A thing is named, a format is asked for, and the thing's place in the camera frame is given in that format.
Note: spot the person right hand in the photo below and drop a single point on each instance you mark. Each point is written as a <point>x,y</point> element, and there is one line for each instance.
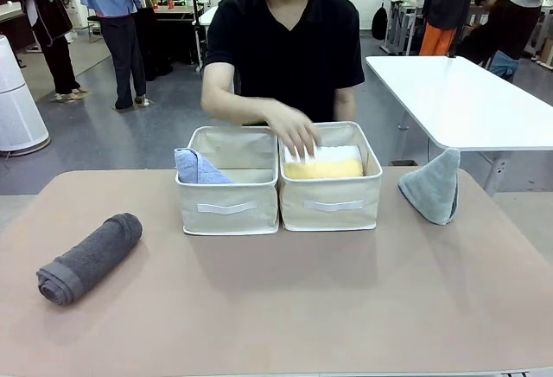
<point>296,132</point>

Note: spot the yellow towel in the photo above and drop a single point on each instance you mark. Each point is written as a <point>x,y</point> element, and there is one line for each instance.
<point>324,170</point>

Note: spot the white towel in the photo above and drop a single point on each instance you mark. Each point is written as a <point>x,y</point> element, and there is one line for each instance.
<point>341,153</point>

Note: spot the person right forearm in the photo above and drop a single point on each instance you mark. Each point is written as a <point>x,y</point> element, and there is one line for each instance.
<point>233,106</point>

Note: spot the person in black shirt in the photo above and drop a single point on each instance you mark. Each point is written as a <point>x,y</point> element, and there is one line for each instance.
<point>285,48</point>

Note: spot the blue towel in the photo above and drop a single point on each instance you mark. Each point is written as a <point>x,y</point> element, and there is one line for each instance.
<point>194,167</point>

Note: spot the black backpack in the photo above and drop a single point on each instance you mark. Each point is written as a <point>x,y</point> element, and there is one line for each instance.
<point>379,22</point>

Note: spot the light grey triangular towel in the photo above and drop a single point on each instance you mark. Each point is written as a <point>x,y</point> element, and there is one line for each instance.
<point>434,191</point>

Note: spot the white background desk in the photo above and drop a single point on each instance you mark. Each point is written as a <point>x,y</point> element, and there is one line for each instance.
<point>399,22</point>

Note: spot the dark background workbench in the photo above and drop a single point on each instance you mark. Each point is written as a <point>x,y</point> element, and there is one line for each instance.
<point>177,27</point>

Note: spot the white table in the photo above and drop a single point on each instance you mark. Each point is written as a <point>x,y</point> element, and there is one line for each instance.
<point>458,100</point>

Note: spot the bystander in orange trousers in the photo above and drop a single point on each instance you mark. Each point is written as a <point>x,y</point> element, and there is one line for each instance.
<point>449,5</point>

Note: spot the bystander in blue shirt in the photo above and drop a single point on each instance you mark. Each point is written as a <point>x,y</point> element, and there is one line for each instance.
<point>121,27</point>

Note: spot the seated bystander in black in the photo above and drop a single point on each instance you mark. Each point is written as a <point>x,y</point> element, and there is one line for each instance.
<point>501,27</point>

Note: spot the dark grey rolled towel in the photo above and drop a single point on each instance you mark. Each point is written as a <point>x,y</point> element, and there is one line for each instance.
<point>90,260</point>

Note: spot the bystander in dark robe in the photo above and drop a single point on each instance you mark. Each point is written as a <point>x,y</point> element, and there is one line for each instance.
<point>47,27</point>

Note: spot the white cylindrical air purifier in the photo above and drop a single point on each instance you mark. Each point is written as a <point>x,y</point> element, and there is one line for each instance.
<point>17,104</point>

